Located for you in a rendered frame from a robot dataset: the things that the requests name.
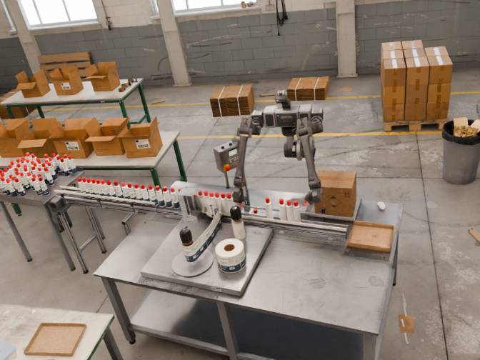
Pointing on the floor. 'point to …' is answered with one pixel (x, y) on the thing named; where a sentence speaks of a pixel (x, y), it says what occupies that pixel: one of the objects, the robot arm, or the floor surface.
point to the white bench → (98, 324)
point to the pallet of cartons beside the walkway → (414, 85)
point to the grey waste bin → (460, 162)
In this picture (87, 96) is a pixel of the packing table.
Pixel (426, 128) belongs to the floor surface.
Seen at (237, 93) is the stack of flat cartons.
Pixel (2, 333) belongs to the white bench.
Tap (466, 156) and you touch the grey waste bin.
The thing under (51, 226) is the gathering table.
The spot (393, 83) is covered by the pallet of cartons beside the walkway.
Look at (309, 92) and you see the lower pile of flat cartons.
